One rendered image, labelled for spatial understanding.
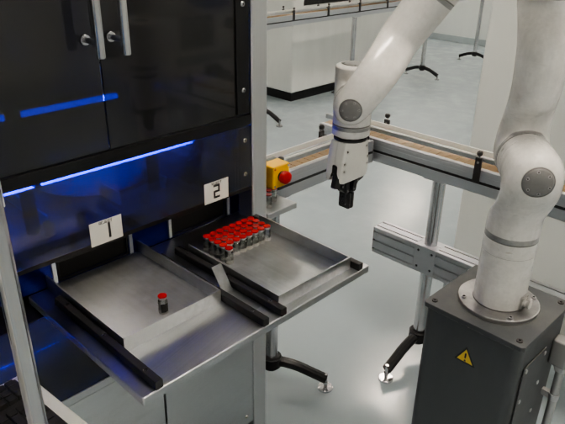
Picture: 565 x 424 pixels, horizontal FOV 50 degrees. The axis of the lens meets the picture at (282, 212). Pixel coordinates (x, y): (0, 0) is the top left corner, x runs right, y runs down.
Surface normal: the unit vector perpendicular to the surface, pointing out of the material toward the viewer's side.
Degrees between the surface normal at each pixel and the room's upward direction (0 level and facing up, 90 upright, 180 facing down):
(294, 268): 0
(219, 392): 90
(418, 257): 90
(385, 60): 56
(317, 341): 0
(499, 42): 90
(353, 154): 90
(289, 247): 0
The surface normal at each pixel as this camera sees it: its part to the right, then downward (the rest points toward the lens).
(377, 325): 0.01, -0.90
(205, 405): 0.72, 0.31
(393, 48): 0.31, -0.21
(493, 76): -0.70, 0.30
